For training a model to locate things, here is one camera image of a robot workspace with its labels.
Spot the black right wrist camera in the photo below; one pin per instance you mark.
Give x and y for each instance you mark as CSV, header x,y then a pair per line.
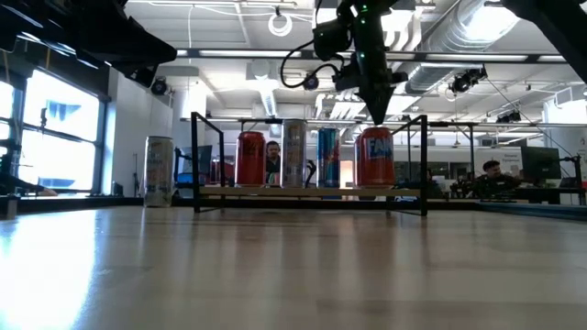
x,y
331,40

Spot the black overhead bar with lights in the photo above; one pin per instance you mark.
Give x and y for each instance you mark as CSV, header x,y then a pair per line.
x,y
533,58

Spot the blue Red Bull can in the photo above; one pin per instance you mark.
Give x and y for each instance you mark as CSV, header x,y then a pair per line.
x,y
328,160

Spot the black track light cluster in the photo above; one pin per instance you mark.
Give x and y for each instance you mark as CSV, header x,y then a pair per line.
x,y
463,82

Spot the black round ceiling spotlight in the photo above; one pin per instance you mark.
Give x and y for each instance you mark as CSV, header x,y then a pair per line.
x,y
159,86
312,82

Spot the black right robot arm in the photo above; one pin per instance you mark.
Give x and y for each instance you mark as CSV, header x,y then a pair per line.
x,y
371,32

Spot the black table edge rail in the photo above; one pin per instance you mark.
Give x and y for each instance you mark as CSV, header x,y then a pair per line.
x,y
91,201

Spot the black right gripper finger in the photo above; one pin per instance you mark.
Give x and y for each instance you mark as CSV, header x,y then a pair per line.
x,y
377,105

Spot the dark computer monitor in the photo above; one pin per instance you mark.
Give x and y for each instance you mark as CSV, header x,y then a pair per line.
x,y
541,162
204,158

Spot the orange Fanta can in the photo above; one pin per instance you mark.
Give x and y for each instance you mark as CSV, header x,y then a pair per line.
x,y
375,165

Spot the white Celsius Tropical Vibe can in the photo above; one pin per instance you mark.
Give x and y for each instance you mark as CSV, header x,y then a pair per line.
x,y
158,174
293,156

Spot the black background table frame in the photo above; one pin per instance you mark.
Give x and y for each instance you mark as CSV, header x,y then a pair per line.
x,y
451,124
273,121

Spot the red Coca-Cola Zero can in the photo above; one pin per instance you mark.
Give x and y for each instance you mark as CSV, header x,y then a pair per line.
x,y
250,160

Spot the person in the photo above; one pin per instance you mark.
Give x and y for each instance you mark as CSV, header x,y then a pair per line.
x,y
493,181
273,158

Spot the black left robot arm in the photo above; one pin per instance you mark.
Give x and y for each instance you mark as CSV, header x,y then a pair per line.
x,y
91,27

